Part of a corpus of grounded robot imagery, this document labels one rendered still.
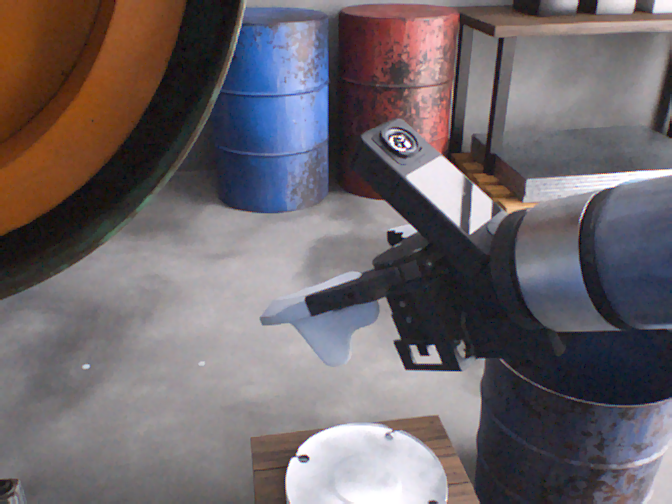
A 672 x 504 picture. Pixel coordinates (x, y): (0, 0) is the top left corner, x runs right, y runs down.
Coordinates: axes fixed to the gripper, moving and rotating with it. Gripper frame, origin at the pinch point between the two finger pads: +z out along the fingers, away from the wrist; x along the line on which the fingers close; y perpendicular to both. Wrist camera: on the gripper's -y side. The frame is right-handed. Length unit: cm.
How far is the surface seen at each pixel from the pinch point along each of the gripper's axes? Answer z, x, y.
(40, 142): 24.8, -7.5, -20.2
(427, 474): 46, 36, 53
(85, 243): 26.6, -7.5, -9.6
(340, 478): 54, 24, 47
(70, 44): 21.4, -1.6, -27.6
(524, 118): 187, 318, 27
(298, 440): 70, 28, 44
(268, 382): 135, 61, 52
